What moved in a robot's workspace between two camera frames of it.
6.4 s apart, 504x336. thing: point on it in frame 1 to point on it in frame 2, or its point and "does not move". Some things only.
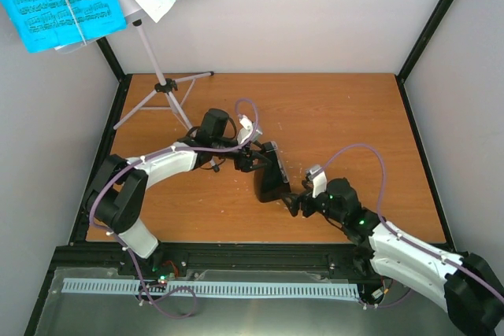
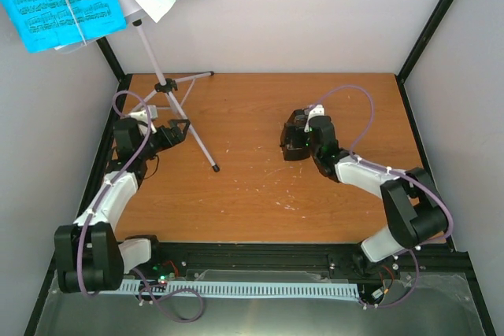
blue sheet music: x=54 y=2 does not move
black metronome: x=271 y=182 to x=294 y=141
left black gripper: x=246 y=164 to x=178 y=137
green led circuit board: x=164 y=270 does not move
